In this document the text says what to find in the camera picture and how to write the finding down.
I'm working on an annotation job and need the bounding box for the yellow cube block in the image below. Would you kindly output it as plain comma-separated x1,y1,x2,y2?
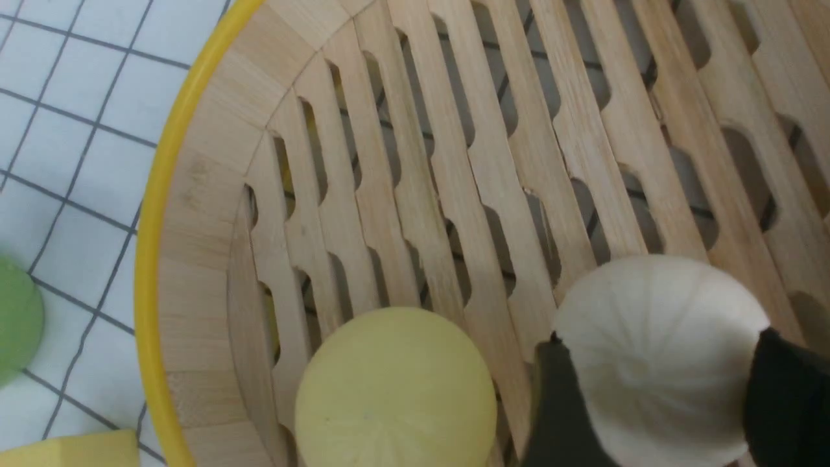
1,429,140,466

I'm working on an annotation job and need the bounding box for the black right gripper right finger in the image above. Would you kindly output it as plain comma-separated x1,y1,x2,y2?
743,328,829,466

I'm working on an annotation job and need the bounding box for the green apple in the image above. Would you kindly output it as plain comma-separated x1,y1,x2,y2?
1,256,45,388

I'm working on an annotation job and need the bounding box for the bamboo steamer tray yellow rim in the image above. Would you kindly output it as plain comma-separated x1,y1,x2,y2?
136,1,828,466

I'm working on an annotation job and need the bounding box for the cream bun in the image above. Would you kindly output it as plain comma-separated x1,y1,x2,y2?
552,254,770,466

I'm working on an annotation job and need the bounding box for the yellow bun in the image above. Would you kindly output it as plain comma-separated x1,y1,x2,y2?
294,307,497,466

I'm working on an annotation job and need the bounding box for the white grid tablecloth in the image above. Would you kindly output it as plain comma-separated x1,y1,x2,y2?
1,1,232,466

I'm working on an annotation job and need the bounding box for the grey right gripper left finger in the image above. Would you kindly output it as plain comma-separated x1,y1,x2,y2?
521,332,615,466

